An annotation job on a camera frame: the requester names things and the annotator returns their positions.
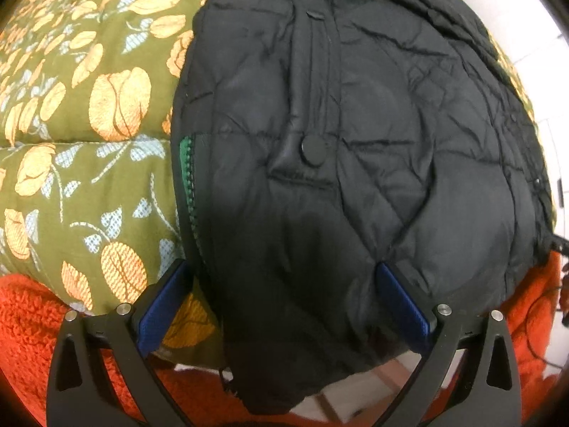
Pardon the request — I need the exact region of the black puffer jacket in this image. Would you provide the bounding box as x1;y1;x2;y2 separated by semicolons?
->
171;0;554;415

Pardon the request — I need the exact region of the green orange floral duvet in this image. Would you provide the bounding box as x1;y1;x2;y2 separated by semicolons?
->
0;0;555;370

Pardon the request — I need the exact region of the orange fleece garment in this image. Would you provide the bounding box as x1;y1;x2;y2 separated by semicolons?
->
1;253;568;426

